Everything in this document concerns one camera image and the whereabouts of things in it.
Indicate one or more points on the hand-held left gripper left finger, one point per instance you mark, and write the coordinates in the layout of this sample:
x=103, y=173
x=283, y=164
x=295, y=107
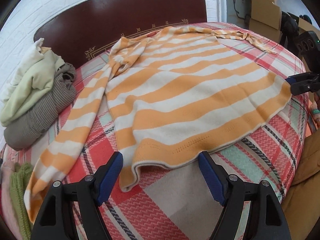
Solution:
x=110, y=177

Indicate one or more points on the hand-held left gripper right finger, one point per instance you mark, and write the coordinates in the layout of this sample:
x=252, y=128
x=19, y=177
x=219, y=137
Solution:
x=212, y=177

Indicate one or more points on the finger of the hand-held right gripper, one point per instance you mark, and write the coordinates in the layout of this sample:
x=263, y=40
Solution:
x=305, y=87
x=290, y=79

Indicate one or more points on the orange striped sweater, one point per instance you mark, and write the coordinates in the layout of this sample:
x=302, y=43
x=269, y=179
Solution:
x=187, y=85

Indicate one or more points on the dark object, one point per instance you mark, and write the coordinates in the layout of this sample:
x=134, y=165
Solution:
x=290, y=27

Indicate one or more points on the red plaid blanket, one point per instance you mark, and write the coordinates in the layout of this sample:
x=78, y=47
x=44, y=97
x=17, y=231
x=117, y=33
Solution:
x=170, y=205

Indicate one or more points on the green knit garment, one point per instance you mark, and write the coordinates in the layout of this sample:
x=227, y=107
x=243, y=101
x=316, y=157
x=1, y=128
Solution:
x=20, y=192

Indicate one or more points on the person's tan clothed body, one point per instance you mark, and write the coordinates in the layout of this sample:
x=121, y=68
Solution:
x=305, y=180

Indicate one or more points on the grey striped garment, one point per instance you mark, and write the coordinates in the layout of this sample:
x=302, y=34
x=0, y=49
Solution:
x=37, y=120

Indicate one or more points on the pale green garment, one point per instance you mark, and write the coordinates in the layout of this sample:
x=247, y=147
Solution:
x=32, y=85

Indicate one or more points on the dark brown headboard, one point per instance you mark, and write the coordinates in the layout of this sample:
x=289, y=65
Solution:
x=112, y=12

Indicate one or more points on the white door frame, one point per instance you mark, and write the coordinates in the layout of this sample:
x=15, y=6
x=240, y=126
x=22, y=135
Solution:
x=220, y=0

